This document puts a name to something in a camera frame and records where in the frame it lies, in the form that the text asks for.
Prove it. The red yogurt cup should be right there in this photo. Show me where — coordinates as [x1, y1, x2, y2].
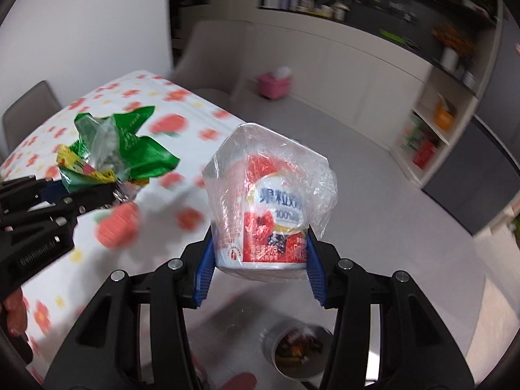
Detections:
[202, 122, 339, 283]

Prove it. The dark wall shelf with jars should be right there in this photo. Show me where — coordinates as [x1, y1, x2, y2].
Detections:
[256, 0, 501, 87]

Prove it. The white open shelf unit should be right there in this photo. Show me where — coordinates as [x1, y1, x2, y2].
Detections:
[395, 87, 481, 189]

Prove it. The strawberry print tablecloth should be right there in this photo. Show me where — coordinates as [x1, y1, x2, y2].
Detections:
[0, 70, 249, 386]

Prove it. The pink tissue box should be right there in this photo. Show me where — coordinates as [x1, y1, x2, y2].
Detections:
[257, 66, 294, 100]

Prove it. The person's left hand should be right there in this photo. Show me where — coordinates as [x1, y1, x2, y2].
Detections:
[0, 288, 30, 339]

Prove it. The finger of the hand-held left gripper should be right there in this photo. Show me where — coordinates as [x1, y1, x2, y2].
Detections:
[48, 181, 136, 229]
[0, 175, 62, 219]

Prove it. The green snack wrapper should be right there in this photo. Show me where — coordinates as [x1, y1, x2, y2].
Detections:
[56, 106, 181, 194]

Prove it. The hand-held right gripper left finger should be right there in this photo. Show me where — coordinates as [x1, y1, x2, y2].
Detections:
[44, 227, 217, 390]

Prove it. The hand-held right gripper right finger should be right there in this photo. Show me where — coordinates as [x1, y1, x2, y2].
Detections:
[305, 227, 475, 390]

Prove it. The grey dining chair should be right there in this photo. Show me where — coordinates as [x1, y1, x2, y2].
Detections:
[2, 80, 62, 159]

